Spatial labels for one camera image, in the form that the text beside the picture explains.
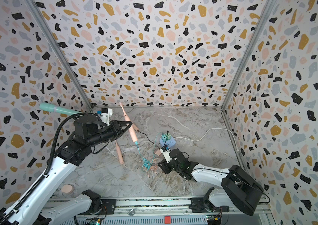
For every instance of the pink charger cube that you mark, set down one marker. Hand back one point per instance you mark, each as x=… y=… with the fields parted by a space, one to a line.
x=158 y=152

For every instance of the pink toothbrush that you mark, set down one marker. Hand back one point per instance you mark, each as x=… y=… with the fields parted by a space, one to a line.
x=131 y=129
x=135 y=127
x=119 y=153

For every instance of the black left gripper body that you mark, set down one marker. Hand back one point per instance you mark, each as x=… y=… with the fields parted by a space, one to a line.
x=113 y=131

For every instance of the green charger plug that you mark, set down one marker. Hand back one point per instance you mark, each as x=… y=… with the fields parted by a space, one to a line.
x=169 y=137

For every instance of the blue power strip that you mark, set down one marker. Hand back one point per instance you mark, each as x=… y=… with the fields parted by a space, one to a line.
x=170 y=143

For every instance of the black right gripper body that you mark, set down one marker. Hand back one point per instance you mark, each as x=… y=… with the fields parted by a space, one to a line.
x=172 y=167

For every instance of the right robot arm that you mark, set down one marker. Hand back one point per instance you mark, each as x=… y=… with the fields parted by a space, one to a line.
x=241 y=189

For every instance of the red button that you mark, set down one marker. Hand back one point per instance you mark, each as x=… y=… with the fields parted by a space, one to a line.
x=167 y=220

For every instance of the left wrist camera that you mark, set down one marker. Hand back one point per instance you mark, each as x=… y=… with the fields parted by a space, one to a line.
x=105 y=114

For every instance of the teal charger cube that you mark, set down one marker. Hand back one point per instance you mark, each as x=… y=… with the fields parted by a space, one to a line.
x=164 y=137

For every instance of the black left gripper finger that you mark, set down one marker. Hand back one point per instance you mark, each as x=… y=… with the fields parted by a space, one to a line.
x=124 y=124
x=122 y=130

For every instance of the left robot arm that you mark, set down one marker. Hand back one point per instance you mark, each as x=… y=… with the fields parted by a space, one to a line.
x=72 y=143

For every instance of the metal base rail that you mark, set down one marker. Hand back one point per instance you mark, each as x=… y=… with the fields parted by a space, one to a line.
x=149 y=211

